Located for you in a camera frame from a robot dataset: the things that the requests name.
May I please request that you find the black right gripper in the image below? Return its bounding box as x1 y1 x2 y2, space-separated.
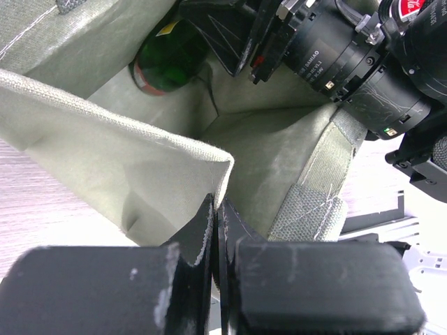
179 1 313 84

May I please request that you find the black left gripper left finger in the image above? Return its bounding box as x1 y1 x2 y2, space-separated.
1 195 214 334

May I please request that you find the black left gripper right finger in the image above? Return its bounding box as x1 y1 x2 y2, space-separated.
217 200 426 334

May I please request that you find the green glass bottle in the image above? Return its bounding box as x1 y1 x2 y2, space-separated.
132 19 210 96

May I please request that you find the olive green canvas bag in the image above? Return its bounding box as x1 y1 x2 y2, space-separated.
1 1 366 246

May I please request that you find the tall cola bottle red cap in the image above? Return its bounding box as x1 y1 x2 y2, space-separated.
378 0 432 29

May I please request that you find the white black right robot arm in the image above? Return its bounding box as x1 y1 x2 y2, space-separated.
179 1 446 202

